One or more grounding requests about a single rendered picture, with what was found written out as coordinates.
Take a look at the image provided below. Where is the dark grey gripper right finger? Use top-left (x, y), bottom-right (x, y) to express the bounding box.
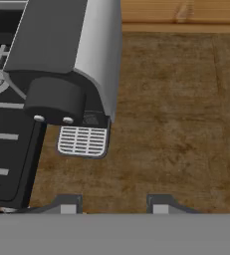
top-left (146, 194), bottom-right (202, 215)

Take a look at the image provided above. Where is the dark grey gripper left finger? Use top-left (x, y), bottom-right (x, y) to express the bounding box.
top-left (29, 194), bottom-right (84, 215)

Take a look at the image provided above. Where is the black hob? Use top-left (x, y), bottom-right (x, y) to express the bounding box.
top-left (0, 0), bottom-right (49, 213)

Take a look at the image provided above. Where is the black and silver coffee machine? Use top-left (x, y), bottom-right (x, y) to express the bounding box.
top-left (3, 0), bottom-right (123, 160)

